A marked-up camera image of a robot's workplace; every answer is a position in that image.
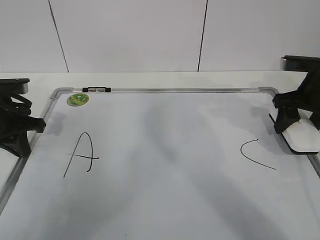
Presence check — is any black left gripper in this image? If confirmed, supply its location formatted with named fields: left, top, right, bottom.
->
left=0, top=93, right=46, bottom=157

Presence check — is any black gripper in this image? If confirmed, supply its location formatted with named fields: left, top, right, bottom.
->
left=269, top=66, right=320, bottom=134

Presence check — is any white board eraser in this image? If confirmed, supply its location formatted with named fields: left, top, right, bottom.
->
left=282, top=117, right=320, bottom=155

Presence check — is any round green magnet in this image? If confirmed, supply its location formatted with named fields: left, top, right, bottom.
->
left=66, top=93, right=90, bottom=107

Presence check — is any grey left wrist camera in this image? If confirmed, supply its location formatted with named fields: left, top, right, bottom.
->
left=0, top=78, right=30, bottom=95

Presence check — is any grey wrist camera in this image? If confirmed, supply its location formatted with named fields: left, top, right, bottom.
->
left=0, top=78, right=30, bottom=95
left=280, top=55, right=320, bottom=73

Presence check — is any white board with grey frame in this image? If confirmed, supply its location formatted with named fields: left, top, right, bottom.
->
left=0, top=87, right=320, bottom=240

